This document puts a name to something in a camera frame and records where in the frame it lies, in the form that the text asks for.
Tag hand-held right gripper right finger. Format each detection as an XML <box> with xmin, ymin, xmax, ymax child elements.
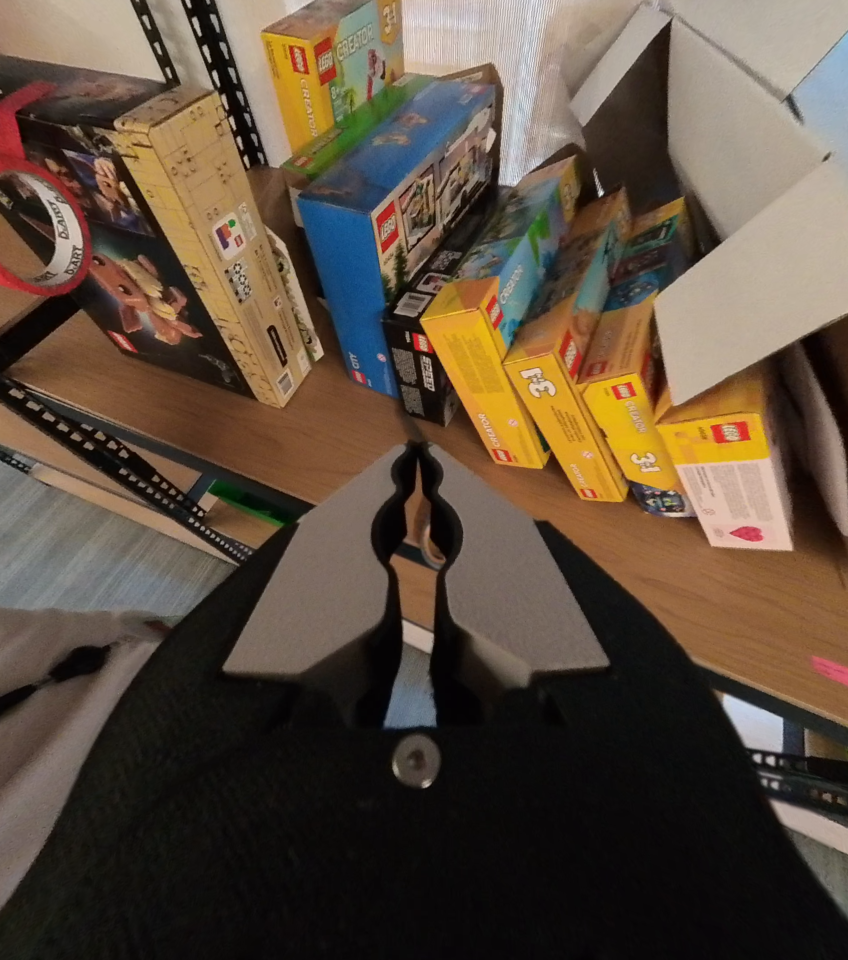
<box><xmin>418</xmin><ymin>441</ymin><xmax>611</xmax><ymax>727</ymax></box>

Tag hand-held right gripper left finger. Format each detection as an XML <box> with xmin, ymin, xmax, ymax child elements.
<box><xmin>221</xmin><ymin>441</ymin><xmax>419</xmax><ymax>727</ymax></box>

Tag black metal shelf rack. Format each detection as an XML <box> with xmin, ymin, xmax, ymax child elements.
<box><xmin>0</xmin><ymin>225</ymin><xmax>260</xmax><ymax>567</ymax></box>
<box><xmin>0</xmin><ymin>0</ymin><xmax>848</xmax><ymax>879</ymax></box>

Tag black toy box tan base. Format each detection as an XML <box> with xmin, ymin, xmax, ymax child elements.
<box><xmin>0</xmin><ymin>51</ymin><xmax>316</xmax><ymax>410</ymax></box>

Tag yellow toy box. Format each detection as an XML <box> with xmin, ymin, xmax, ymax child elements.
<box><xmin>502</xmin><ymin>187</ymin><xmax>635</xmax><ymax>504</ymax></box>
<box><xmin>420</xmin><ymin>153</ymin><xmax>590</xmax><ymax>470</ymax></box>
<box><xmin>577</xmin><ymin>198</ymin><xmax>698</xmax><ymax>519</ymax></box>

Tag yellow toy box heart print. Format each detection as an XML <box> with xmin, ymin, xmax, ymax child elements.
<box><xmin>655</xmin><ymin>367</ymin><xmax>797</xmax><ymax>552</ymax></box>

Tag small black toy box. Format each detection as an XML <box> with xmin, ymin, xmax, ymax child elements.
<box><xmin>381</xmin><ymin>187</ymin><xmax>515</xmax><ymax>429</ymax></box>

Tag person's white clothing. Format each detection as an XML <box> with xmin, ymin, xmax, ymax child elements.
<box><xmin>0</xmin><ymin>596</ymin><xmax>170</xmax><ymax>894</ymax></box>

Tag pink sticker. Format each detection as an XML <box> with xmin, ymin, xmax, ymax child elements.
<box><xmin>810</xmin><ymin>654</ymin><xmax>848</xmax><ymax>700</ymax></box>

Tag flat white cardboard sheets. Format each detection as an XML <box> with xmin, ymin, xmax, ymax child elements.
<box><xmin>780</xmin><ymin>288</ymin><xmax>848</xmax><ymax>601</ymax></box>

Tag white cardboard box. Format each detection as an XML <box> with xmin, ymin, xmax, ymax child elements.
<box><xmin>652</xmin><ymin>150</ymin><xmax>848</xmax><ymax>410</ymax></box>
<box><xmin>570</xmin><ymin>0</ymin><xmax>833</xmax><ymax>241</ymax></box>

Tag translucent window blind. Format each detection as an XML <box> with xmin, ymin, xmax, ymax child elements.
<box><xmin>394</xmin><ymin>0</ymin><xmax>650</xmax><ymax>181</ymax></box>

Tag black strap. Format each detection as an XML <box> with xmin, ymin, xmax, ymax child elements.
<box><xmin>0</xmin><ymin>648</ymin><xmax>106</xmax><ymax>755</ymax></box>

